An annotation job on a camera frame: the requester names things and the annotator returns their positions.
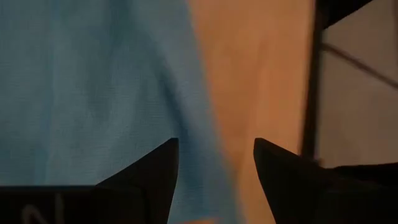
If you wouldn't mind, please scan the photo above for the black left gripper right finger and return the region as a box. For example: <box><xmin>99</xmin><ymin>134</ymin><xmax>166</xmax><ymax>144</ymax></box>
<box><xmin>253</xmin><ymin>138</ymin><xmax>326</xmax><ymax>224</ymax></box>

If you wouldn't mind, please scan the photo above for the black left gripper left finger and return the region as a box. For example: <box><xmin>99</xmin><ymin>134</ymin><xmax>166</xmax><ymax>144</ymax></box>
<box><xmin>96</xmin><ymin>138</ymin><xmax>180</xmax><ymax>224</ymax></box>

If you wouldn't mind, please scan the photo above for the blue microfiber towel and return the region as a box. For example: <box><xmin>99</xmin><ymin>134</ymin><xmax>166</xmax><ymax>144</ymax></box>
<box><xmin>0</xmin><ymin>0</ymin><xmax>242</xmax><ymax>224</ymax></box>

